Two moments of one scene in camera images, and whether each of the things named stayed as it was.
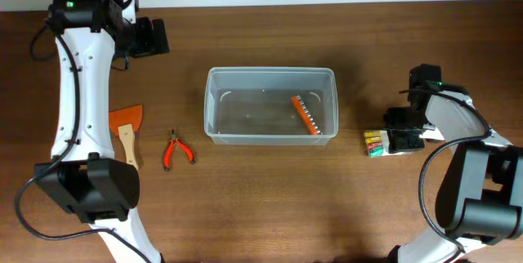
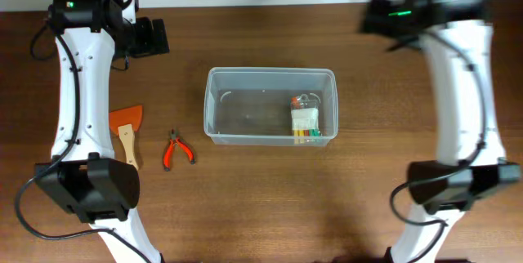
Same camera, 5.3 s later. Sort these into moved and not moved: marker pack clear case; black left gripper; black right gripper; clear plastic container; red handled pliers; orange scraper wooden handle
Moved: marker pack clear case; black right gripper
Not moved: clear plastic container; red handled pliers; orange scraper wooden handle; black left gripper
